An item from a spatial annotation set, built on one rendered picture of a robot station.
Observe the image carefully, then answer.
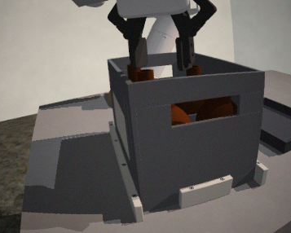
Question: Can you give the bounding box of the dark grey crate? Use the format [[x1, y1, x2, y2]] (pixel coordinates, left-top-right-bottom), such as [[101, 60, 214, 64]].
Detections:
[[108, 52, 265, 212]]

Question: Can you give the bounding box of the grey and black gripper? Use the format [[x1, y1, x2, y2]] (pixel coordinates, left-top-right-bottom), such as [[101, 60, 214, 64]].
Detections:
[[108, 0, 217, 71]]

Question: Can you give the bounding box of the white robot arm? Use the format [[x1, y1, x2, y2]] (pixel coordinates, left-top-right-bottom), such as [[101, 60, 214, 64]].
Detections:
[[72, 0, 179, 79]]

